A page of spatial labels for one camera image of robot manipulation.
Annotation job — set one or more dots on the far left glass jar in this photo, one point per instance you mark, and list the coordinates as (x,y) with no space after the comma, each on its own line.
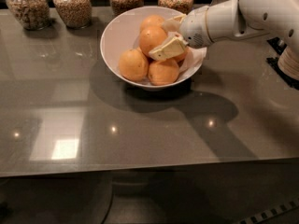
(31,14)

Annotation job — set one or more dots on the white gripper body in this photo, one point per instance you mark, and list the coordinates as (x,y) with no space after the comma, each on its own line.
(193,29)

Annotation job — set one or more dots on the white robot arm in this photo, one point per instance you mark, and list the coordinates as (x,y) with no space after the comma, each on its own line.
(235,20)

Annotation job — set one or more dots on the white ceramic bowl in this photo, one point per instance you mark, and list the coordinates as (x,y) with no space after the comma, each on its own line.
(122,33)

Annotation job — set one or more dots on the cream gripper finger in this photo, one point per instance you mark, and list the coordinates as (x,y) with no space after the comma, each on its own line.
(173,24)
(173,46)

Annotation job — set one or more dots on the orange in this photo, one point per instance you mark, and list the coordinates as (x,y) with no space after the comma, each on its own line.
(150,38)
(163,72)
(133,65)
(181,56)
(152,20)

